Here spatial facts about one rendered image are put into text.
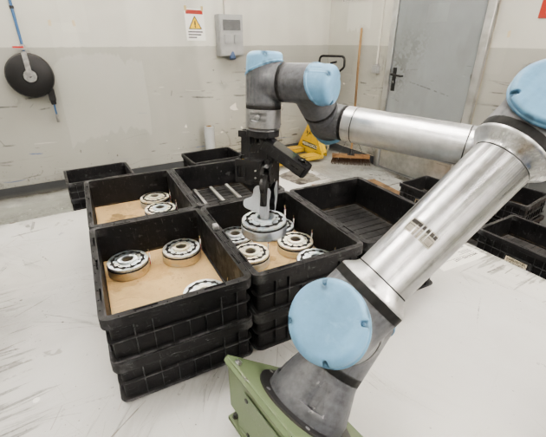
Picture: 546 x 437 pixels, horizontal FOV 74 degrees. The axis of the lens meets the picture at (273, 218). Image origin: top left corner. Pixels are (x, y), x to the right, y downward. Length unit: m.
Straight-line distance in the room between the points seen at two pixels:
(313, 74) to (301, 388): 0.54
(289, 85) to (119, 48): 3.50
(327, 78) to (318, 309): 0.41
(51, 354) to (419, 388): 0.85
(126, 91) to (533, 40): 3.60
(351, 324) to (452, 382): 0.50
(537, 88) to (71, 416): 0.97
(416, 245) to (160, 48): 3.90
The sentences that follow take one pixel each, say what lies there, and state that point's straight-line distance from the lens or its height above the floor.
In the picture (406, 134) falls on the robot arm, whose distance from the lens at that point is 0.75.
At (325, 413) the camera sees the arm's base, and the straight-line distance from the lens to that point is 0.65.
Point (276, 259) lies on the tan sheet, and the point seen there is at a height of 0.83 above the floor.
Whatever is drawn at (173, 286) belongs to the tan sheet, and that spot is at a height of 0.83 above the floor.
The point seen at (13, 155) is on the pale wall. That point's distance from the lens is 4.22.
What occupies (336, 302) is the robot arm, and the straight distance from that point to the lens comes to 0.49.
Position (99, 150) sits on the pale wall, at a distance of 4.23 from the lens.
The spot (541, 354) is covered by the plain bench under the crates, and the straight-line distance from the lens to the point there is 1.12.
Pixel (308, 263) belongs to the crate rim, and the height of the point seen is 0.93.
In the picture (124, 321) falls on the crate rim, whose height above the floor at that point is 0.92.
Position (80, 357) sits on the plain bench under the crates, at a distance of 1.02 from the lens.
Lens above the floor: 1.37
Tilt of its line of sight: 26 degrees down
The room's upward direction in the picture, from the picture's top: straight up
